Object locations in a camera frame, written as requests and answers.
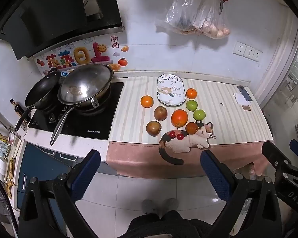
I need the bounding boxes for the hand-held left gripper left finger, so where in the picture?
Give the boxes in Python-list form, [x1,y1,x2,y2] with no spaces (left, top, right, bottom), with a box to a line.
[20,149,101,238]

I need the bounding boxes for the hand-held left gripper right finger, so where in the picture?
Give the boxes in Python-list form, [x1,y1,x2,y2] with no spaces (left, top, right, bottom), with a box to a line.
[200,149,282,238]

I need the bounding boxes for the small orange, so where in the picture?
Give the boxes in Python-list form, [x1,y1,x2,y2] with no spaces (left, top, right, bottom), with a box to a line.
[185,122,198,135]
[186,88,198,100]
[140,95,154,108]

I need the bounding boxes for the green apple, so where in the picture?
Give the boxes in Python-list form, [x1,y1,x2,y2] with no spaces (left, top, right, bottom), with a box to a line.
[186,100,198,112]
[193,109,206,121]

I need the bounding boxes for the large orange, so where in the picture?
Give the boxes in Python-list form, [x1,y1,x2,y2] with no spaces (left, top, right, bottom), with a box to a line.
[171,109,189,128]

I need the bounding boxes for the brown russet apple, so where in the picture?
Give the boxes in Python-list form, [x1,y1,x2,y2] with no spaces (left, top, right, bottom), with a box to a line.
[146,120,162,137]
[154,106,168,121]

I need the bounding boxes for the oval floral ceramic plate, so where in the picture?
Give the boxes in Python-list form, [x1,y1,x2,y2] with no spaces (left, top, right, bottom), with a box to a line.
[157,74,186,107]

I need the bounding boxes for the calico cat shaped mat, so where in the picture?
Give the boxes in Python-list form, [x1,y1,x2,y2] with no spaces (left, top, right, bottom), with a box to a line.
[158,122,217,166]

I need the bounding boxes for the blue kitchen cabinet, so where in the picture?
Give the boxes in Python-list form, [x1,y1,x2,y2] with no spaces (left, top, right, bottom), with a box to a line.
[16,142,77,233]

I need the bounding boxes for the grey slipper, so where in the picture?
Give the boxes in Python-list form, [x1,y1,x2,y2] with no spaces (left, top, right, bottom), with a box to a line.
[141,199,161,215]
[161,198,180,214]

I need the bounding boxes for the white paper sheet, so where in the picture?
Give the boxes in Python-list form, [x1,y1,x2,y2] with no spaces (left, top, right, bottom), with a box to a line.
[233,92,250,107]

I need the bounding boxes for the dark smartphone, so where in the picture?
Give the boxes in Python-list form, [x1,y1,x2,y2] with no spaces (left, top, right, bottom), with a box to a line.
[237,85,253,102]

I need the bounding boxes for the striped pink tablecloth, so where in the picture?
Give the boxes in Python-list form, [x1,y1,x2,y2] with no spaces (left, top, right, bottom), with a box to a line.
[106,76,275,179]

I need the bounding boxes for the person's legs in dark pants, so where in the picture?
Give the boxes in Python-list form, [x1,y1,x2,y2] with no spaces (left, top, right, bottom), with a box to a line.
[125,210,214,238]

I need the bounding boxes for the steel wok with glass lid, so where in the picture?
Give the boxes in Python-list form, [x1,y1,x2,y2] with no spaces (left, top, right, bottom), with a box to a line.
[50,63,114,146]

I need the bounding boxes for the black frying pan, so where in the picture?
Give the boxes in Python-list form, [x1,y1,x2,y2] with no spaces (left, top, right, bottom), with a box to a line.
[14,70,62,132]

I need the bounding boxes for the dark sauce bottle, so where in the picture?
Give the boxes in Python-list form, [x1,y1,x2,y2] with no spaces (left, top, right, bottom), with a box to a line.
[10,98,28,132]

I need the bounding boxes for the plastic bag of eggs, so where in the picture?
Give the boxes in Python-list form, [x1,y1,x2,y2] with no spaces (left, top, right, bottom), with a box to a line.
[192,0,231,39]

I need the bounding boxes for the clear plastic bag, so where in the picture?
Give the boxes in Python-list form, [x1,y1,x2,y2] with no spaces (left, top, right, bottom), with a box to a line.
[155,0,204,34]

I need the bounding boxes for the black range hood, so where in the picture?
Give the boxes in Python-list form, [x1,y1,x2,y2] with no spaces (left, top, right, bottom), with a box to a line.
[0,0,123,60]

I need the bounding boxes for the white wall socket strip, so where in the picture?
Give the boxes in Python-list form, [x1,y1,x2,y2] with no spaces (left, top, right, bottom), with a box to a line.
[233,41,263,62]

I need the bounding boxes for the colourful character wall sticker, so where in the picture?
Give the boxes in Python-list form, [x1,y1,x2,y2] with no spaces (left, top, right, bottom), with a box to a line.
[35,43,114,77]

